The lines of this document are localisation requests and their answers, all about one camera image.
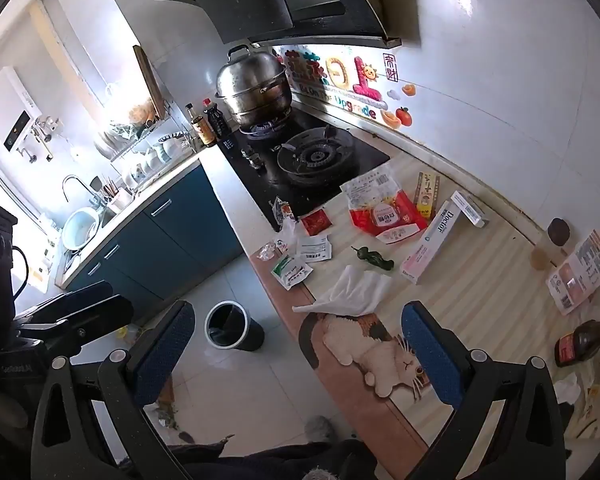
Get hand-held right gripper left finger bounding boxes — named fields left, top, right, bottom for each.
left=30, top=300, right=197, bottom=480

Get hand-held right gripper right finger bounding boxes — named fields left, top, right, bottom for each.
left=401, top=301, right=568, bottom=480

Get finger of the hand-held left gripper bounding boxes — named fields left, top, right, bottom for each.
left=19, top=294, right=134, bottom=359
left=15, top=281, right=114, bottom=327

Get black trash bin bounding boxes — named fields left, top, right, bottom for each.
left=204, top=300, right=266, bottom=352

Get white and green medicine box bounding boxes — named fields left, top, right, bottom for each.
left=451, top=191, right=490, bottom=228

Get green vegetable scraps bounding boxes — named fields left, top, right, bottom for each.
left=152, top=390, right=182, bottom=432

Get white basin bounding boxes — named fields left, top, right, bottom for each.
left=61, top=207, right=102, bottom=251

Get wood pattern counter mat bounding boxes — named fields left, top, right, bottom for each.
left=250, top=152, right=600, bottom=480

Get white tissue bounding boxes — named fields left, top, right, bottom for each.
left=292, top=265, right=393, bottom=317

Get blue kitchen cabinet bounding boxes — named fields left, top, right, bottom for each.
left=62, top=165, right=243, bottom=318

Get pink and white toothpaste box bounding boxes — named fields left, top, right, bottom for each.
left=400, top=201, right=463, bottom=286

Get chrome faucet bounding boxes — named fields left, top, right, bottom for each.
left=61, top=174, right=97, bottom=207

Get green pepper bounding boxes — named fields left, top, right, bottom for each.
left=351, top=246, right=396, bottom=274

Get white chopstick holder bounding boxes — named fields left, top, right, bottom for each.
left=100, top=180, right=134, bottom=214

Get grey fluffy slipper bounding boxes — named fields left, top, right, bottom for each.
left=305, top=416, right=337, bottom=442

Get red and white plastic bag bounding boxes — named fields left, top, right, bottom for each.
left=349, top=192, right=429, bottom=245

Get green and white packet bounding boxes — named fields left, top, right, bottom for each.
left=271, top=254, right=314, bottom=291

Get brown bottle with yellow label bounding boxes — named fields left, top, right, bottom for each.
left=554, top=312, right=600, bottom=368

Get white water heater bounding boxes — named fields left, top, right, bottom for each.
left=0, top=67, right=43, bottom=153

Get white printed packet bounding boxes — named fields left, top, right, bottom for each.
left=296, top=234, right=334, bottom=264

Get yellow box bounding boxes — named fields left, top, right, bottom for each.
left=414, top=171, right=441, bottom=220

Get clear jar with brown lid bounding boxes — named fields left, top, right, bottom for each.
left=530, top=217, right=572, bottom=271

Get row of white bowls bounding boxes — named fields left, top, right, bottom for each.
left=122, top=136, right=182, bottom=186

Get metal dish rack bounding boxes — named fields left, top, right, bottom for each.
left=95, top=112, right=201, bottom=186

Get crumpled translucent plastic bag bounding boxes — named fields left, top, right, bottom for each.
left=552, top=355, right=600, bottom=441

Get white printed leaflet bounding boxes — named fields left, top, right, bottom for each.
left=546, top=230, right=600, bottom=316

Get crumpled clear plastic wrapper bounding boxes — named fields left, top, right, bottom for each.
left=277, top=215, right=307, bottom=249

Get red sauce packet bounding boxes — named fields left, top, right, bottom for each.
left=300, top=211, right=331, bottom=236

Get clear labelled plastic bag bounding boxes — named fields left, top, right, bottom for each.
left=341, top=162, right=406, bottom=211

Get black glass gas stove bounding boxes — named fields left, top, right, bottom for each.
left=220, top=107, right=391, bottom=218

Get dark snack wrapper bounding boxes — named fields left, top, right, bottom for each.
left=272, top=196, right=298, bottom=226

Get brown sauce bottle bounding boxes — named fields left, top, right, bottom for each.
left=186, top=103, right=217, bottom=148

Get dark soy sauce bottle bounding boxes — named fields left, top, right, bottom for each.
left=203, top=98, right=232, bottom=142

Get wooden cutting board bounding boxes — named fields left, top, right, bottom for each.
left=132, top=45, right=168, bottom=121

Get steel steamer pot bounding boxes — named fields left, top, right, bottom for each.
left=215, top=45, right=293, bottom=128

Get black range hood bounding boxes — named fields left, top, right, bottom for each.
left=150, top=0, right=403, bottom=46

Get orange fruit wall sticker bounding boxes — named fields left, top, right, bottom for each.
left=380, top=106, right=414, bottom=131

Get colourful lettering wall sticker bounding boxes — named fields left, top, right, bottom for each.
left=284, top=49, right=416, bottom=121

